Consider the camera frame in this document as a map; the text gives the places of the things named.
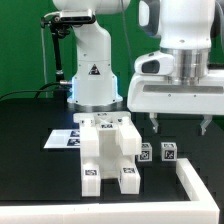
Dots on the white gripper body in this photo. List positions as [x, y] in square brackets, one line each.
[154, 94]

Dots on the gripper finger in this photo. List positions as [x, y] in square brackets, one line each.
[207, 119]
[154, 121]

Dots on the white chair back frame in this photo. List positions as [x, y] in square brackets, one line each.
[129, 139]

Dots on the white tagged cube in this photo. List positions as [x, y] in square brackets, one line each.
[146, 153]
[168, 151]

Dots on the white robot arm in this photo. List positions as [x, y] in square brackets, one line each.
[176, 79]

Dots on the white U-shaped fence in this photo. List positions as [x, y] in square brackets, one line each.
[200, 209]

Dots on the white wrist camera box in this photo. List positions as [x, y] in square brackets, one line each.
[155, 63]

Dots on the grey mounted camera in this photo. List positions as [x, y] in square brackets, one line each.
[76, 17]

